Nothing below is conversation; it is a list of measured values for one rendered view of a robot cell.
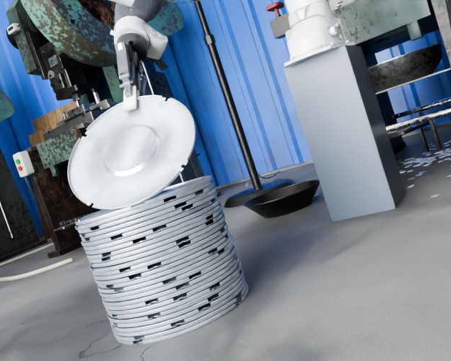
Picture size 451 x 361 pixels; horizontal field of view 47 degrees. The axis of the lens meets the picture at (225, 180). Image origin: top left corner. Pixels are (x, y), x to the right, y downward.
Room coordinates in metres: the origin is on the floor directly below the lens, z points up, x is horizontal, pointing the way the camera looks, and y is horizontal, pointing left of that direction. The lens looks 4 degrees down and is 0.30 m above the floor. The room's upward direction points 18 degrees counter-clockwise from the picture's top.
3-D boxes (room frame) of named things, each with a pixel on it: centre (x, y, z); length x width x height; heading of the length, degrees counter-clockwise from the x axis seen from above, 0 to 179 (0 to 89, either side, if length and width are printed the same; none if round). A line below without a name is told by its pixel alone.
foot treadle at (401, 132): (1.94, -0.73, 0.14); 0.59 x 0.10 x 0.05; 147
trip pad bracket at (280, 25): (2.04, -0.41, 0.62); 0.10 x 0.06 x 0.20; 57
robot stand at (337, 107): (1.47, -0.37, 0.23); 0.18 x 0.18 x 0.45; 60
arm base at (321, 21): (1.43, -0.35, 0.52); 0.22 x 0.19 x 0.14; 150
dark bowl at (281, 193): (1.91, -0.18, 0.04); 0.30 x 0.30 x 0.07
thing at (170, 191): (1.06, 0.17, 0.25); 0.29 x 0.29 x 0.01
